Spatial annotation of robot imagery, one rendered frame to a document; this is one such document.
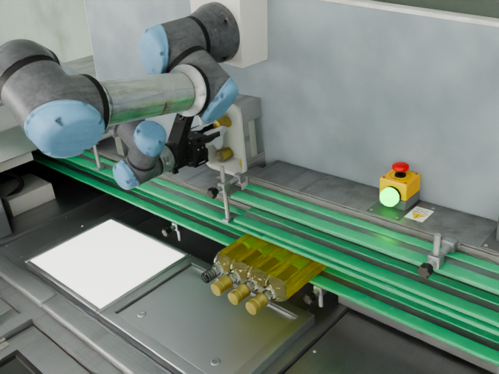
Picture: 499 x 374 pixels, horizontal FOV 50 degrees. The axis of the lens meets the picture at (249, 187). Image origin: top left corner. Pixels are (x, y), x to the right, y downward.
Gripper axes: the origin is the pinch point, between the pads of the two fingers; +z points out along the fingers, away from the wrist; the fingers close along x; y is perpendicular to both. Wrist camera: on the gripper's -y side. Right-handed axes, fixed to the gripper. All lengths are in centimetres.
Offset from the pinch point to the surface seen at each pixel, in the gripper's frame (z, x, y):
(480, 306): -10, 81, 18
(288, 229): -8.1, 31.1, 19.7
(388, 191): -1, 55, 4
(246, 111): 2.6, 8.7, -5.0
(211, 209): -9.9, 3.6, 22.2
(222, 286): -31.1, 28.9, 24.8
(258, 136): 6.8, 8.7, 3.8
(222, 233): -9.1, 6.4, 29.9
